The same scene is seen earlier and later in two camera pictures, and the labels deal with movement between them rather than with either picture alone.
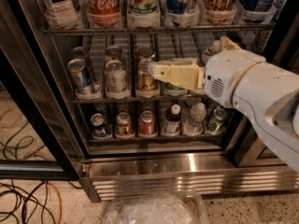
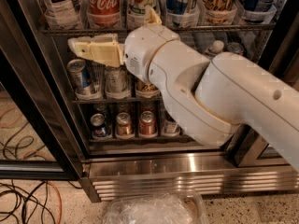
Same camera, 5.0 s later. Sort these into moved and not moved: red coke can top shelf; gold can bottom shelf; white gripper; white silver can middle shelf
Moved: white gripper
Not moved: red coke can top shelf; white silver can middle shelf; gold can bottom shelf
